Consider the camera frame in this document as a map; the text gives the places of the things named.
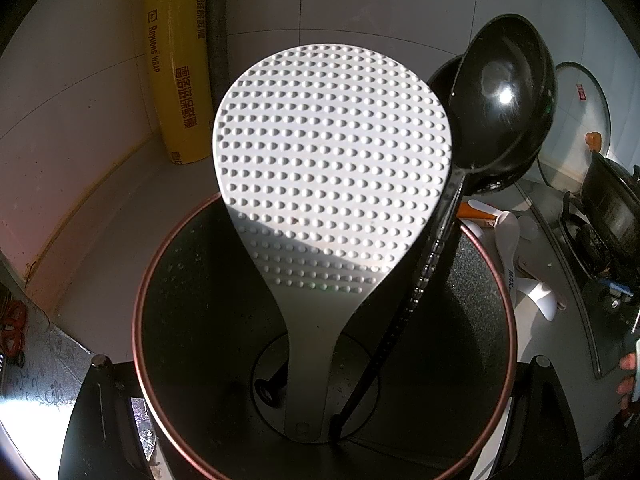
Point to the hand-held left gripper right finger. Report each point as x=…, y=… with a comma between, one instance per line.
x=545, y=435

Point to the red metal cup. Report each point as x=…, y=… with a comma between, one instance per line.
x=200, y=285

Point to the white dotted rice paddle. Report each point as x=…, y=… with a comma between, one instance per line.
x=325, y=160

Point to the person's right hand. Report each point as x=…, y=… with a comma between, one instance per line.
x=627, y=385

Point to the glass pot lid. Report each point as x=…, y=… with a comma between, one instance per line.
x=575, y=110

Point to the yellow cling wrap box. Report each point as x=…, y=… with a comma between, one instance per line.
x=175, y=60

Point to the silver patterned foil sheet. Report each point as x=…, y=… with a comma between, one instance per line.
x=45, y=360

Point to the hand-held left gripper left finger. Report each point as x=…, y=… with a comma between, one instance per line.
x=100, y=435

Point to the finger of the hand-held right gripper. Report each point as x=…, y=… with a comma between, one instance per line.
x=617, y=290

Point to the grey pipe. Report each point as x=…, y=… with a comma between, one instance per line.
x=216, y=20

